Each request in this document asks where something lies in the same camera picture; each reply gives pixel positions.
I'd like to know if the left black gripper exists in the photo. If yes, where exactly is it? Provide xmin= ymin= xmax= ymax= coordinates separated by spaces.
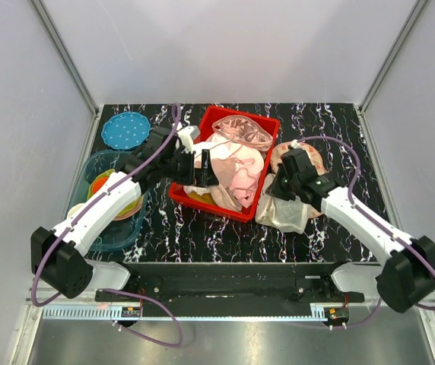
xmin=161 ymin=148 xmax=219 ymax=189

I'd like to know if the white mesh laundry bag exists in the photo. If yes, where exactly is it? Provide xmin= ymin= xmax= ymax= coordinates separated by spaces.
xmin=255 ymin=173 xmax=310 ymax=234

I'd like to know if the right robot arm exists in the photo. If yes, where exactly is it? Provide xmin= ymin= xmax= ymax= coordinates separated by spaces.
xmin=267 ymin=148 xmax=435 ymax=313

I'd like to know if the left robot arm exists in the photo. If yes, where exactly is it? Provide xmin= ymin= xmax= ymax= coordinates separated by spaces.
xmin=30 ymin=127 xmax=218 ymax=306

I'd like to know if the beige bra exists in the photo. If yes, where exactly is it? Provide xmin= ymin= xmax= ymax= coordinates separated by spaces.
xmin=209 ymin=158 xmax=243 ymax=211

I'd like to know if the light pink bra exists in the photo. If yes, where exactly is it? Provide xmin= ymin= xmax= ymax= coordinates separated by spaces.
xmin=230 ymin=142 xmax=264 ymax=210

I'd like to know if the white cloth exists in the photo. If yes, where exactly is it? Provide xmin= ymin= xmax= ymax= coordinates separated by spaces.
xmin=189 ymin=141 xmax=232 ymax=195

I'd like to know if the floral pink oven mitt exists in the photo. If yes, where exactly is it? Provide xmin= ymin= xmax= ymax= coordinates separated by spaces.
xmin=270 ymin=142 xmax=327 ymax=219

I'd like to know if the red plastic bin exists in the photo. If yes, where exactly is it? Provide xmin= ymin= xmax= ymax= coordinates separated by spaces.
xmin=169 ymin=106 xmax=281 ymax=222

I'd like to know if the blue polka dot plate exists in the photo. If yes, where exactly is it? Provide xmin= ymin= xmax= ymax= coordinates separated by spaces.
xmin=101 ymin=112 xmax=151 ymax=151

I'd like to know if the pink plate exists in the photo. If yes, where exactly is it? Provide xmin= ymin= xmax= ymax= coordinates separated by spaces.
xmin=113 ymin=197 xmax=143 ymax=221

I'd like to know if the clear blue plastic container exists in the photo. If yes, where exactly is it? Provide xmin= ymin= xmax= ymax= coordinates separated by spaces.
xmin=68 ymin=150 xmax=148 ymax=252

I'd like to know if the orange plastic cup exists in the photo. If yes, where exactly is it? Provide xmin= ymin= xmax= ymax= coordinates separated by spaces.
xmin=90 ymin=176 xmax=109 ymax=195

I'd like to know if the cream cup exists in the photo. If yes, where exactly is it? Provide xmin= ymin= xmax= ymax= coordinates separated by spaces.
xmin=66 ymin=203 xmax=84 ymax=218

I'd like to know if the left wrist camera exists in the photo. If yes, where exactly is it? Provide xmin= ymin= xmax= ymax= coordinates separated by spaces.
xmin=177 ymin=125 xmax=200 ymax=152

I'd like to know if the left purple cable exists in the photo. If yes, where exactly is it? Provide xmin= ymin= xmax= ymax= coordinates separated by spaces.
xmin=30 ymin=102 xmax=185 ymax=348

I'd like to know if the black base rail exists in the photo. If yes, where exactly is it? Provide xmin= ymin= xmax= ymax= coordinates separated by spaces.
xmin=95 ymin=262 xmax=370 ymax=320

